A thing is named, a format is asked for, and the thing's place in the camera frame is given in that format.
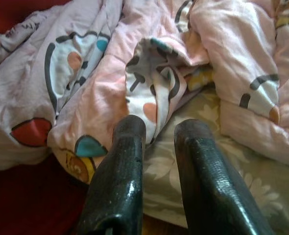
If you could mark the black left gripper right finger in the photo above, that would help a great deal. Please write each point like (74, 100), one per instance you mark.
(208, 183)

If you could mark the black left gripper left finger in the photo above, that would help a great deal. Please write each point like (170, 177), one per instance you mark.
(120, 183)

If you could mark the grey floral bed sheet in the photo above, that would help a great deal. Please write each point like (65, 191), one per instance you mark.
(164, 171)

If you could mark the red fabric cushion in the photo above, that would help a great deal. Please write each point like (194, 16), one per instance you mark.
(24, 195)

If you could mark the pink cartoon print duvet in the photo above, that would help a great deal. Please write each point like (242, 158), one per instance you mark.
(105, 93)

